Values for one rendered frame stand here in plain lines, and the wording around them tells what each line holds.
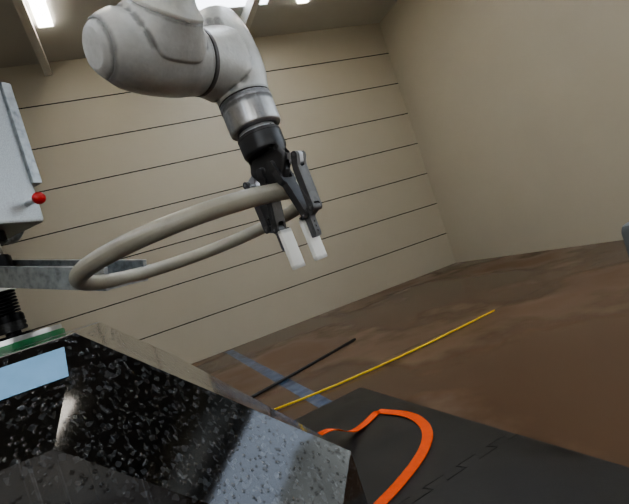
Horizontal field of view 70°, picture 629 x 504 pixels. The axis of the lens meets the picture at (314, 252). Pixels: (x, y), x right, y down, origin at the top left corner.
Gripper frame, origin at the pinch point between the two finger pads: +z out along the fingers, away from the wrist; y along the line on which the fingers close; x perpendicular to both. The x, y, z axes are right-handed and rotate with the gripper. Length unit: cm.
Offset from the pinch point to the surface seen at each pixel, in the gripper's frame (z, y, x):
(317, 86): -240, 284, -516
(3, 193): -42, 74, 12
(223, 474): 19.8, -6.0, 32.4
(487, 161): -39, 119, -569
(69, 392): 6.4, -0.3, 40.7
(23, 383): 4.0, 2.6, 43.0
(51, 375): 4.2, 1.4, 41.0
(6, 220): -35, 74, 13
